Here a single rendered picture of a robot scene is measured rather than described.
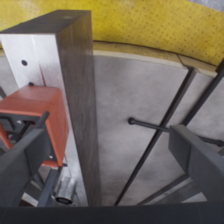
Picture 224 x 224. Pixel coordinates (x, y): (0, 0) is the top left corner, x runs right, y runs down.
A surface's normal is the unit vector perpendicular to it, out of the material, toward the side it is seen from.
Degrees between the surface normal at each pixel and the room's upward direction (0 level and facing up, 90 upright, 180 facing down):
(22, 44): 0
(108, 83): 0
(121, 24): 0
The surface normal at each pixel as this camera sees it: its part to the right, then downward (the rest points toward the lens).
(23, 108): 0.05, -0.84
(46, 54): -0.10, 0.64
